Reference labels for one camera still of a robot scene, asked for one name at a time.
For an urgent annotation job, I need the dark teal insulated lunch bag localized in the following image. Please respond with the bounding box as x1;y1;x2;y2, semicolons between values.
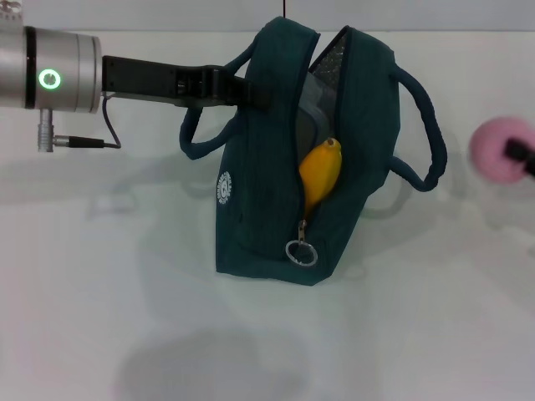
179;16;449;287

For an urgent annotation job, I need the left arm cable with connector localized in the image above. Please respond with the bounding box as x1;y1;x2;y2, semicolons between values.
37;93;123;154

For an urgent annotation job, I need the clear plastic food container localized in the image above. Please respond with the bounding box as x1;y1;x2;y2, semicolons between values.
294;71;336;152

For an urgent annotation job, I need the yellow banana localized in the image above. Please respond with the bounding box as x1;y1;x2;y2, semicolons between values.
298;137;344;221

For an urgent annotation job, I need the pink peach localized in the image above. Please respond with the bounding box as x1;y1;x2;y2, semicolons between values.
468;117;535;185

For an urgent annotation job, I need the metal key ring zipper pull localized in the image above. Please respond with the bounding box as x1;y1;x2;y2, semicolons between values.
285;220;320;269

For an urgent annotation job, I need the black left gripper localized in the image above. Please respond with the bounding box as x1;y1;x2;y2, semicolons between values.
101;55;273;114

